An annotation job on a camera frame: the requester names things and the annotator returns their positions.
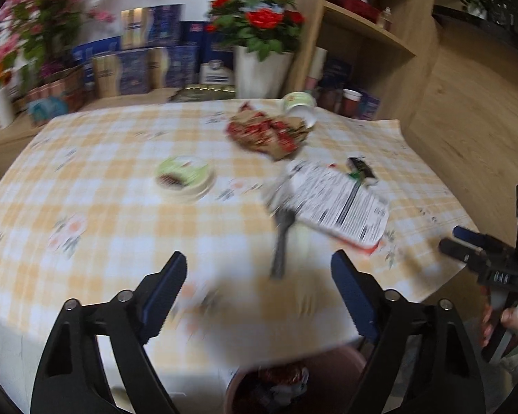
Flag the wooden shelf unit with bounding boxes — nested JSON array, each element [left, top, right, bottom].
[[284, 0, 437, 125]]

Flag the yellow plaid floral tablecloth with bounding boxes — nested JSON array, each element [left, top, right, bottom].
[[0, 97, 480, 371]]

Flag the blue gold gift box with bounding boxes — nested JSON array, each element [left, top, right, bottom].
[[121, 5, 184, 50], [147, 45, 198, 89], [92, 49, 150, 98]]

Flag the clear glass bottle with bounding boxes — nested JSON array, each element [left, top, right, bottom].
[[376, 7, 393, 31]]

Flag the blue white supplement box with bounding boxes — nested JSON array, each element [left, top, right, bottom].
[[199, 60, 235, 86]]

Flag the black plastic spoon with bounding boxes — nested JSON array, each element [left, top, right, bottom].
[[262, 176, 299, 280]]

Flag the black tissue packet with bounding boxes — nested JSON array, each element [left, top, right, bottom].
[[346, 157, 378, 186]]

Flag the blue gold gift box right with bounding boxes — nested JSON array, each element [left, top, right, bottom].
[[147, 45, 198, 89]]

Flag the person's right hand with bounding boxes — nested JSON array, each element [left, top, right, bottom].
[[481, 305, 518, 355]]

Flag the green foil packet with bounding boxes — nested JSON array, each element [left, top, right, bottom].
[[328, 164, 360, 180]]

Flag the white printed package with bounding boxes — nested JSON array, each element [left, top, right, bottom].
[[285, 160, 389, 232]]

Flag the blue gold gift box top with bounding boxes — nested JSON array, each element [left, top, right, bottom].
[[121, 5, 184, 50]]

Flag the blue gold gift box left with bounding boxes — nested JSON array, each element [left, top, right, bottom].
[[92, 49, 150, 98]]

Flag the green white paper cup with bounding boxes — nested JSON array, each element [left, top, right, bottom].
[[282, 92, 316, 129]]

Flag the white flower pot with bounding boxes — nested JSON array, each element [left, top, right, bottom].
[[234, 46, 294, 99]]

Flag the purple small box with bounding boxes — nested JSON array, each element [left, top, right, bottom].
[[356, 91, 381, 121]]

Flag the pink blossom bouquet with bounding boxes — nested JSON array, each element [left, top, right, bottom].
[[0, 0, 114, 88]]

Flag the striped woven basket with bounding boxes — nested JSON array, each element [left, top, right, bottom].
[[26, 66, 86, 126]]

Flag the red basket on shelf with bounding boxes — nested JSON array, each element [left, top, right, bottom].
[[330, 0, 384, 23]]

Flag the dark red trash bin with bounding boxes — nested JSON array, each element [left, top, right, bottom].
[[223, 345, 366, 413]]

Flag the white vase orange flowers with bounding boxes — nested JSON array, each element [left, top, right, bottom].
[[0, 63, 15, 129]]

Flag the red cup with white lid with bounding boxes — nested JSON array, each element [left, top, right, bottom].
[[339, 89, 362, 118]]

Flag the yogurt tub lid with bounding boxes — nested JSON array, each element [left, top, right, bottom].
[[151, 155, 216, 203]]

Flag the stack of paper cups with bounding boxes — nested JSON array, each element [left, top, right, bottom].
[[304, 47, 327, 92]]

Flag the gold green tray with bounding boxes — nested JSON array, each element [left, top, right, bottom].
[[168, 84, 236, 103]]

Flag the red rose plant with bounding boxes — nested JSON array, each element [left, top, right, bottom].
[[205, 0, 305, 62]]

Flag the brown red wrapper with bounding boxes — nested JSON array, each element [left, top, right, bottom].
[[225, 102, 311, 161]]

